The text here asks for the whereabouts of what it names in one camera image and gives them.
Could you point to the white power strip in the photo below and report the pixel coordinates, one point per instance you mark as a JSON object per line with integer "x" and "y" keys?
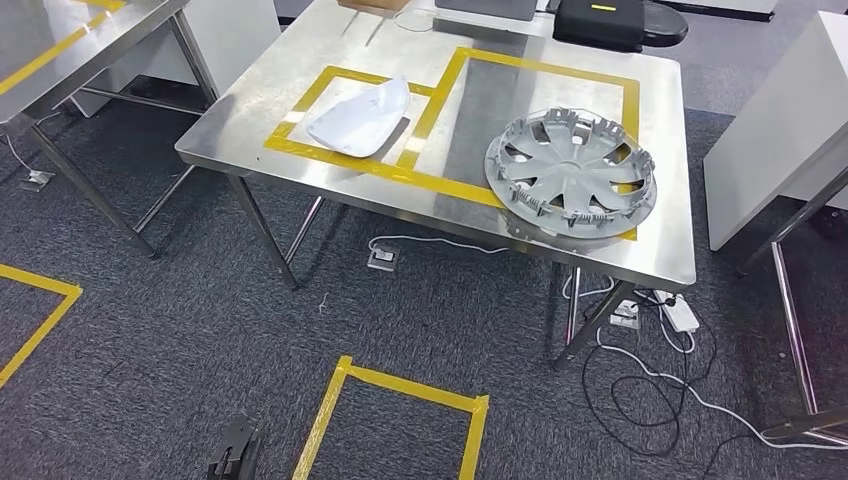
{"x": 677, "y": 311}

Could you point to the black robot foot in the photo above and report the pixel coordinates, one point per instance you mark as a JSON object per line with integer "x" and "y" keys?
{"x": 235, "y": 450}

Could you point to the white curved plastic part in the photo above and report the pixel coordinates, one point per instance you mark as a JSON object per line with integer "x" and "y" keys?
{"x": 361, "y": 119}

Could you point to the grey plastic wheel cover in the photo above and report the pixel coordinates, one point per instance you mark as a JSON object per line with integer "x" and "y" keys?
{"x": 570, "y": 169}

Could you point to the stainless steel workbench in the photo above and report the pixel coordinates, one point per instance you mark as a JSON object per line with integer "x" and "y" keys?
{"x": 298, "y": 126}

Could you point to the stainless steel table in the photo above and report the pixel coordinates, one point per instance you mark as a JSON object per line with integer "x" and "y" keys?
{"x": 792, "y": 331}
{"x": 86, "y": 60}

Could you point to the metal floor socket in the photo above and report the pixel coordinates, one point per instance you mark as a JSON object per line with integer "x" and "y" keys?
{"x": 36, "y": 180}
{"x": 383, "y": 258}
{"x": 625, "y": 315}

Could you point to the brown cardboard box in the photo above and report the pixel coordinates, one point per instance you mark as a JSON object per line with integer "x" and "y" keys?
{"x": 374, "y": 5}

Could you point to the black zip case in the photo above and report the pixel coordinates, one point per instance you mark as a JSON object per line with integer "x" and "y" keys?
{"x": 596, "y": 26}

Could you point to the black round stool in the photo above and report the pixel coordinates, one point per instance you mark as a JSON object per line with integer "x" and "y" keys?
{"x": 666, "y": 26}

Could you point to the thin metal rod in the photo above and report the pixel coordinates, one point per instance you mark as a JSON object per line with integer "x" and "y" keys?
{"x": 351, "y": 23}
{"x": 374, "y": 32}

